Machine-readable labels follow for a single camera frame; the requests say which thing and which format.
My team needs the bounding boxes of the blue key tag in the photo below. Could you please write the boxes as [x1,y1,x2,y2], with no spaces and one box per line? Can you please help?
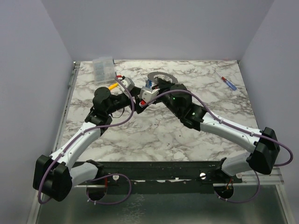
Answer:
[145,79,152,88]

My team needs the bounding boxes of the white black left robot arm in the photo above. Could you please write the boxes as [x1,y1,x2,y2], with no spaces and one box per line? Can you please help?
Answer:
[33,87,143,204]

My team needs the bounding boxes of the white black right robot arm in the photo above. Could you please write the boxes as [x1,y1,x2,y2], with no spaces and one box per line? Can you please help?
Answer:
[153,78,280,182]

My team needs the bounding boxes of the yellow black screwdriver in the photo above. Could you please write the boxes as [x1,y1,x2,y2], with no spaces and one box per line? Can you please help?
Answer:
[108,83,118,90]

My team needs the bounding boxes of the clear plastic parts box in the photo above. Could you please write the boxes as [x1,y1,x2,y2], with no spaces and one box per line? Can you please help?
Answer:
[93,56,116,84]

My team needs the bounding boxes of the red blue screwdriver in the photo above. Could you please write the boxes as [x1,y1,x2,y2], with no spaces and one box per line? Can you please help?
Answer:
[216,71,237,91]

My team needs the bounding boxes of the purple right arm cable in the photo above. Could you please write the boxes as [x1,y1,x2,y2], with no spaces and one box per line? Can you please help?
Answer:
[140,90,294,204]

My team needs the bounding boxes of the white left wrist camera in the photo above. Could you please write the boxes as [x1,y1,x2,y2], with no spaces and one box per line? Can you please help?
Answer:
[121,77,135,92]

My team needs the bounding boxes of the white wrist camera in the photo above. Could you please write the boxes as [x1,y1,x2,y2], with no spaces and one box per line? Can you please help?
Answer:
[139,86,160,106]
[121,77,135,92]

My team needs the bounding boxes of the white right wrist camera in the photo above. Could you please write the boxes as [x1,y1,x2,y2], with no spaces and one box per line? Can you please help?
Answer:
[139,86,160,106]

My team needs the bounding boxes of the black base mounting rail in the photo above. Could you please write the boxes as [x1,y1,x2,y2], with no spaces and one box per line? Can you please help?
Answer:
[79,161,242,195]

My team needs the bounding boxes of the aluminium extrusion frame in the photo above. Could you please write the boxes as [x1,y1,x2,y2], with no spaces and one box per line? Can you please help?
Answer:
[26,62,81,224]

